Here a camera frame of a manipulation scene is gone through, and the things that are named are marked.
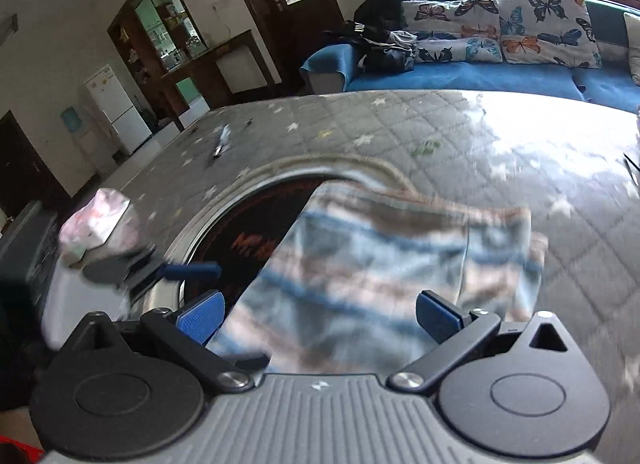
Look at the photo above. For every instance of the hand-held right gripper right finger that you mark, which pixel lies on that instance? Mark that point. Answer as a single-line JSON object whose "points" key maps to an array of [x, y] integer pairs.
{"points": [[440, 318]]}

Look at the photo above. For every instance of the grey quilted star table cover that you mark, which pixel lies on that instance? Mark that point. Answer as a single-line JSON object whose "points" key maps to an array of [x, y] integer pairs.
{"points": [[575, 244]]}

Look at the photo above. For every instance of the pile of black clothes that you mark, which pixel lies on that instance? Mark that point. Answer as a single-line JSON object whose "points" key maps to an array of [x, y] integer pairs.
{"points": [[377, 9]]}

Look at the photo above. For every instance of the round dark basket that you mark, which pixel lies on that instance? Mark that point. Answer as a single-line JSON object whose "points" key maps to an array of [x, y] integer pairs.
{"points": [[260, 214]]}

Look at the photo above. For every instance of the large butterfly print cushion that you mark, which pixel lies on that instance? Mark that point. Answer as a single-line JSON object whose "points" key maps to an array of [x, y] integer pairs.
{"points": [[545, 24]]}

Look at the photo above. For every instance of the white refrigerator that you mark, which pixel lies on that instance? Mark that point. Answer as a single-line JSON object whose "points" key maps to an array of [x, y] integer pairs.
{"points": [[117, 109]]}

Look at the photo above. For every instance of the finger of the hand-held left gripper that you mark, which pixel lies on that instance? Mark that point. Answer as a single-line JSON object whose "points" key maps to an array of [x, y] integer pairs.
{"points": [[195, 271]]}

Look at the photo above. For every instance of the blue sofa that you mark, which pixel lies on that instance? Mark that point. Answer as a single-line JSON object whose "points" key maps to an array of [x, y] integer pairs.
{"points": [[475, 79]]}

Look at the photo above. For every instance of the plain dark wooden door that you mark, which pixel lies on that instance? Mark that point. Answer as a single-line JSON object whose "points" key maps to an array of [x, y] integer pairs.
{"points": [[25, 169]]}

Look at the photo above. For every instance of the white pink plastic bag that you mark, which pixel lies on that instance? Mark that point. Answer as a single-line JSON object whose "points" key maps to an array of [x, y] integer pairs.
{"points": [[95, 219]]}

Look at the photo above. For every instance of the plain white cushion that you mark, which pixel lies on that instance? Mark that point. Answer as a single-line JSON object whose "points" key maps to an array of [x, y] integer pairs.
{"points": [[634, 49]]}

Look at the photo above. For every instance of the long butterfly print cushion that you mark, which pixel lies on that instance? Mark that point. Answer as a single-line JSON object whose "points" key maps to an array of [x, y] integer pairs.
{"points": [[450, 14], [460, 50]]}

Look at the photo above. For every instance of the white water dispenser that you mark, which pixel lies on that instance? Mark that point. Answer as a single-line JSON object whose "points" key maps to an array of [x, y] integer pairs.
{"points": [[87, 144]]}

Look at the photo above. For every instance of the glass door wooden cabinet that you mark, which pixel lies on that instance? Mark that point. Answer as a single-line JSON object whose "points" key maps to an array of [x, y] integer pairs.
{"points": [[165, 34]]}

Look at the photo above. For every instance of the grey box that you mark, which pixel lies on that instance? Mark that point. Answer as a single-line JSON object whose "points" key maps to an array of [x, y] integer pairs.
{"points": [[30, 244]]}

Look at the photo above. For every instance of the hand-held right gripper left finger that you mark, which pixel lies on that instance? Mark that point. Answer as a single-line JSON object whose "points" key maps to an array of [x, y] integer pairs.
{"points": [[200, 318]]}

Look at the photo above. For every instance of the dark wooden desk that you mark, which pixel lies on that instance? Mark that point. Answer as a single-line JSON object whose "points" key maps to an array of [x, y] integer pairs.
{"points": [[205, 79]]}

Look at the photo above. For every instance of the black white pen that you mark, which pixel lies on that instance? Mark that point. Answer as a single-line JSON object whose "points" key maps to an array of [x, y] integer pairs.
{"points": [[220, 144]]}

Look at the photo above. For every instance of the striped blue pink towel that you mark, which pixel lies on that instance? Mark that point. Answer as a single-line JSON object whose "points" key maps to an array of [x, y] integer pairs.
{"points": [[360, 269]]}

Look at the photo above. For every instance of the red plastic object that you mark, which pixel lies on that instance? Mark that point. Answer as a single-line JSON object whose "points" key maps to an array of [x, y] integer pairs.
{"points": [[15, 449]]}

